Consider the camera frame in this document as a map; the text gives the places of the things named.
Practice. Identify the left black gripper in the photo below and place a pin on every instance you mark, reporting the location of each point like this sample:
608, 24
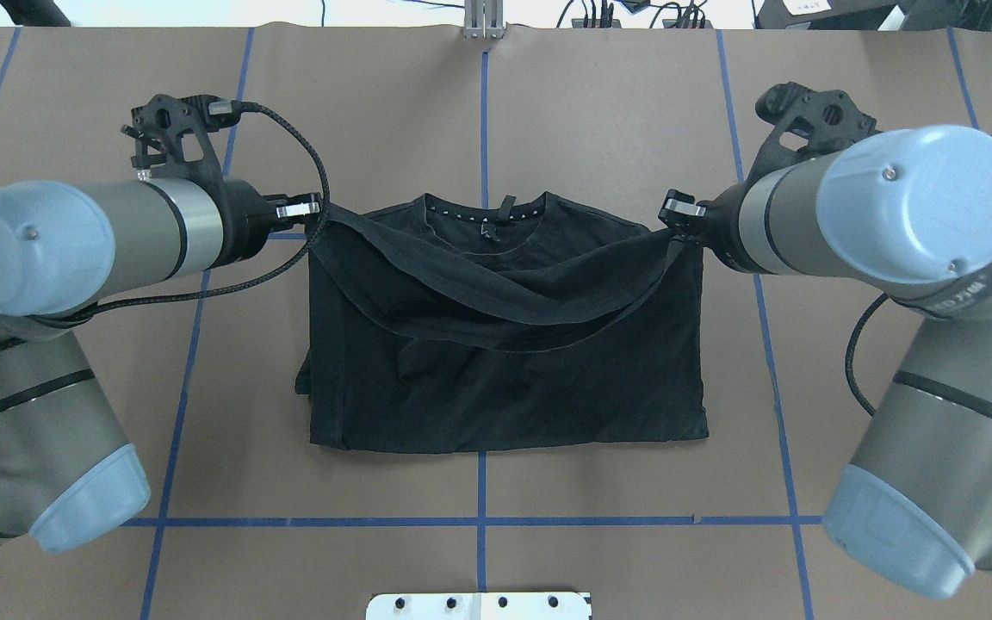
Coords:
244, 219

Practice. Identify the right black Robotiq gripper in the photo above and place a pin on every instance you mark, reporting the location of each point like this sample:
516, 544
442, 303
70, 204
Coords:
724, 226

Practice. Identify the black graphic t-shirt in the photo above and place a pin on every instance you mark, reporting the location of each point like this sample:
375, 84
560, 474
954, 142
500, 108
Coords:
437, 328

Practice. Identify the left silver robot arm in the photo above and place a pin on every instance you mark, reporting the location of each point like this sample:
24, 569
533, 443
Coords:
71, 251

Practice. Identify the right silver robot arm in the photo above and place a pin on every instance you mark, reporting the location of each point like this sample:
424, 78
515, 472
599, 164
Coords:
908, 212

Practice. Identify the aluminium frame post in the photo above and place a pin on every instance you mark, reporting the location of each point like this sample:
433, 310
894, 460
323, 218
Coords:
484, 19

